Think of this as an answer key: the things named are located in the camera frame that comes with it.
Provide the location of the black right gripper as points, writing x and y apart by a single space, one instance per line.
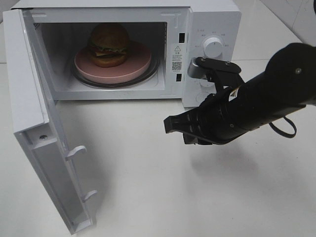
206 124

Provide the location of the round white door button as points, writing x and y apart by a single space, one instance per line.
201 97

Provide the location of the white microwave knob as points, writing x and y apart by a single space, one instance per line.
212 47
205 83

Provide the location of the pink round plate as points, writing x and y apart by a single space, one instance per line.
114 68

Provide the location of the burger with lettuce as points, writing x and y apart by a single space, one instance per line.
108 45

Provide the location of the white microwave door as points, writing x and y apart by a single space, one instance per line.
36 123

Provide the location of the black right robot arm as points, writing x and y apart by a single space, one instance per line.
287 84

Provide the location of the glass microwave turntable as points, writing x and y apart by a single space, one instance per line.
151 71

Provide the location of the white microwave oven body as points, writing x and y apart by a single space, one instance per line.
174 31

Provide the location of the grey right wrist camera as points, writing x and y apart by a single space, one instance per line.
221 73

